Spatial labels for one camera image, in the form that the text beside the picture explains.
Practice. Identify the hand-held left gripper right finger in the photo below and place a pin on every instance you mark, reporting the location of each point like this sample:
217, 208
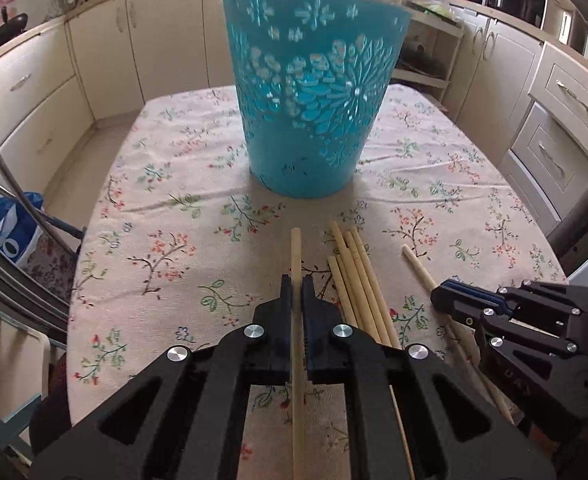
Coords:
306, 320

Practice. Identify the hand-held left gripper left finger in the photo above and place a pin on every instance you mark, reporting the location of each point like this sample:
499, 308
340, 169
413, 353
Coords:
287, 320

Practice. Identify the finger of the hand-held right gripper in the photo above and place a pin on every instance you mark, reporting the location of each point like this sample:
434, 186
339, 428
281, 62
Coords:
459, 307
474, 291

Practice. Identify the bamboo chopstick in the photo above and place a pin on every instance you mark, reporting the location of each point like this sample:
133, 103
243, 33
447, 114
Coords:
355, 270
373, 270
340, 285
419, 270
296, 255
351, 285
364, 270

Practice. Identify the teal perforated plastic basket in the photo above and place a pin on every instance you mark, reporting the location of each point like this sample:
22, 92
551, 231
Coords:
314, 110

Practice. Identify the floral tablecloth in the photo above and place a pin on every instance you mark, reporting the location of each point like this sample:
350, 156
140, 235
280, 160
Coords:
174, 185

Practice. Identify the cream panelled drawer unit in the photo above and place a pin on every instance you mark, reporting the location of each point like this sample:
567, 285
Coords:
559, 125

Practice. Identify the cream panelled door cabinet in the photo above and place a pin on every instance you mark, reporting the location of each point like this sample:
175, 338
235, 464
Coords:
499, 75

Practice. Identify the open wooden shelf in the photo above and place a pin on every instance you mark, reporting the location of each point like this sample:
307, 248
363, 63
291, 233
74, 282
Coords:
434, 60

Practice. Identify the beige towel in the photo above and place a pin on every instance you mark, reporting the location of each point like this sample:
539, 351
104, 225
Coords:
14, 360

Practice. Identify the green vegetables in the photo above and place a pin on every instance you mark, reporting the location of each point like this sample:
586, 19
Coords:
439, 9

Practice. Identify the white thermos jug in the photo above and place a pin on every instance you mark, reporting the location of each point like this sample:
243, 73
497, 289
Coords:
564, 20

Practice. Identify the black countertop appliance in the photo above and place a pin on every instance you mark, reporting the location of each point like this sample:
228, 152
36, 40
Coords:
516, 2

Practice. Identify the blue and white bag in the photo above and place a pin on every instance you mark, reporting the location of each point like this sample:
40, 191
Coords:
9, 225

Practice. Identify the cream drawer cabinet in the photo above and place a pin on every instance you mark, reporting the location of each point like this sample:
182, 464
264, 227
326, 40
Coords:
29, 95

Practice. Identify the black frying pan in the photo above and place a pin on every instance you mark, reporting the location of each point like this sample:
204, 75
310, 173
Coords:
6, 27

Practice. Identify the metal chair frame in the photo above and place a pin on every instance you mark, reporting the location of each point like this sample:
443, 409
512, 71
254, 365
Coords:
24, 305

